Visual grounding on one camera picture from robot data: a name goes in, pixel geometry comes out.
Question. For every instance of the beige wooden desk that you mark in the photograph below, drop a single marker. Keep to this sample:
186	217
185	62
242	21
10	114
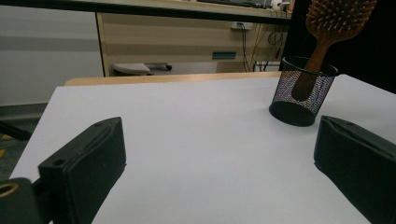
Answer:
174	43

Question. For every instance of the white table sheet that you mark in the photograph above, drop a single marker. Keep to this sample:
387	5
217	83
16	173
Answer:
211	140

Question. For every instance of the dark keyboard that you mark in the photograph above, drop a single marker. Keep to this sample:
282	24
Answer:
232	3

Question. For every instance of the white cabinet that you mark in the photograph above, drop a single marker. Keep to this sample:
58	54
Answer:
46	56

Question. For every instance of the black metal stand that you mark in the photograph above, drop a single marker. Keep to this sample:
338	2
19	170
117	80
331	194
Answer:
14	130

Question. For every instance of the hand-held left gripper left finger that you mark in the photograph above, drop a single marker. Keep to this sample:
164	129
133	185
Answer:
84	165

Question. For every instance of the white wall socket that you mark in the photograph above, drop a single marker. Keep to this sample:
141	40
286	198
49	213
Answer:
241	25

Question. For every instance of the wooden paddle hairbrush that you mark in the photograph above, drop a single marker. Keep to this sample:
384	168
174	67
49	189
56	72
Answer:
330	28

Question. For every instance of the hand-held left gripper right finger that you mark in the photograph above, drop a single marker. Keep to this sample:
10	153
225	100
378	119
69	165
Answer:
358	161

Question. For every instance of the light wooden table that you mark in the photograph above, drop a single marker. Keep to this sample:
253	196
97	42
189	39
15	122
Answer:
171	78

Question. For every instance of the black mesh cup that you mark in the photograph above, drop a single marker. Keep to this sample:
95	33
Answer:
300	93

